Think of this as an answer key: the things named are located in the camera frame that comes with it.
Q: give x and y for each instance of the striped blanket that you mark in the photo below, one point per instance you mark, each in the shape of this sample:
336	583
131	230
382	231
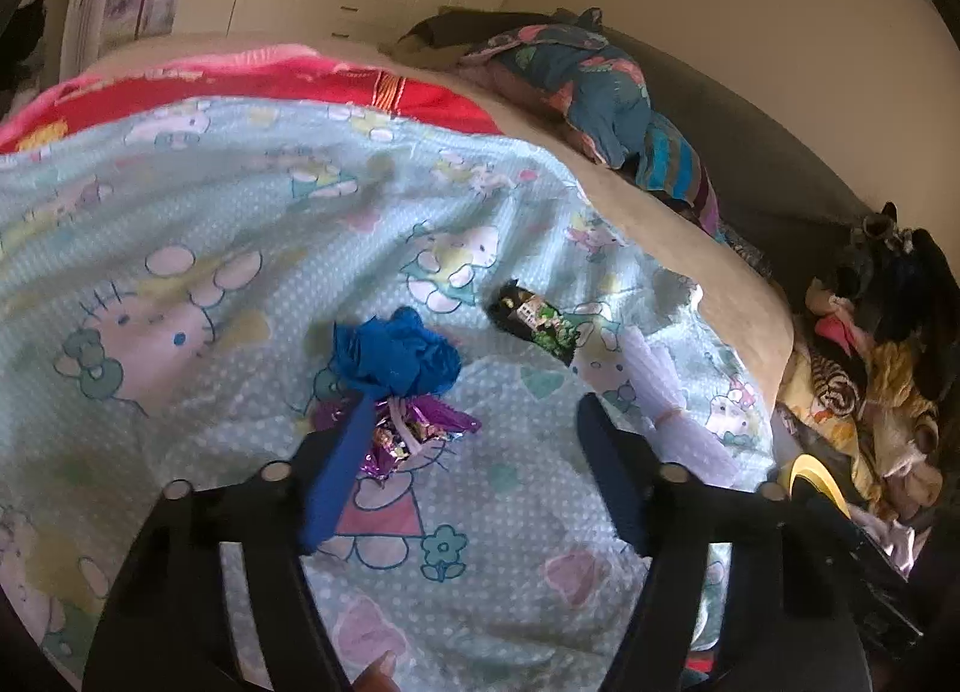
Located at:
675	170

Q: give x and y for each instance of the dark grey cloth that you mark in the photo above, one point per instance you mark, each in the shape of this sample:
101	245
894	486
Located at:
465	28

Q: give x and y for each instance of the person's left hand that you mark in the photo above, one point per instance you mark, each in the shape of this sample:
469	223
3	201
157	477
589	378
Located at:
375	673

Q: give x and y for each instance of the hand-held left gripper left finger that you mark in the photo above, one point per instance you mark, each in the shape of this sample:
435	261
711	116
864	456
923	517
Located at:
337	474

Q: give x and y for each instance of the yellow curved plastic object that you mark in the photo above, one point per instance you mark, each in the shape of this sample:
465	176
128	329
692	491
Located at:
814	474

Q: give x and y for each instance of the grey padded headboard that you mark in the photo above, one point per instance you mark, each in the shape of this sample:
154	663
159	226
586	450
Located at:
772	152

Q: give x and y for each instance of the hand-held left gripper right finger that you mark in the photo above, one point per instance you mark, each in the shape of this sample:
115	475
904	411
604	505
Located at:
611	467

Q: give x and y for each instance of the purple foil snack wrapper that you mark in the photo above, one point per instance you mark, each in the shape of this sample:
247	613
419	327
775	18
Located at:
420	429

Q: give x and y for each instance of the blue floral quilt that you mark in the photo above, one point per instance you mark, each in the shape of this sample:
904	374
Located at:
585	77

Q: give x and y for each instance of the red blanket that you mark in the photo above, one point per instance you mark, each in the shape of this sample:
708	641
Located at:
300	92

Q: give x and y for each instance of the blue plastic bag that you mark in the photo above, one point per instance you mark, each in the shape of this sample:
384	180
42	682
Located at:
405	354

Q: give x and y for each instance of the dark green snack wrapper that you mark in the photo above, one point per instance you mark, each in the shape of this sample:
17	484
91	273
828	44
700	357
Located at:
536	321

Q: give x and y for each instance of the light blue cartoon printed blanket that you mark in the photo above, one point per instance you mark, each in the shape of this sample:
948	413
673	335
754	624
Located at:
187	249

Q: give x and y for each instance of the pile of clothes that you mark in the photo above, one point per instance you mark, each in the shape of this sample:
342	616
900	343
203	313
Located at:
892	332

